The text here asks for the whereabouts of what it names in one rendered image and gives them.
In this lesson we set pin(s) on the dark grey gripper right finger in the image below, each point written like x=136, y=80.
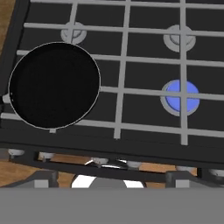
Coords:
x=183, y=178

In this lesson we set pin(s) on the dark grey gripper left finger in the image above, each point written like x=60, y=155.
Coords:
x=46, y=178

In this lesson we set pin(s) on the grey stove knob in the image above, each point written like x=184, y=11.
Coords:
x=217, y=173
x=46, y=155
x=134, y=164
x=185, y=168
x=16, y=152
x=99, y=161

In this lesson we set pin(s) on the grey burner with blue flame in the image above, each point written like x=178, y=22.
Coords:
x=175, y=100

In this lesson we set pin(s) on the black stove with grey grates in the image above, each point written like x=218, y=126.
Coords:
x=140, y=73

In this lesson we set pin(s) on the white round object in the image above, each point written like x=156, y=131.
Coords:
x=83, y=182

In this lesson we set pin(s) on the black round frying pan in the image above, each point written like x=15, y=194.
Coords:
x=54, y=86

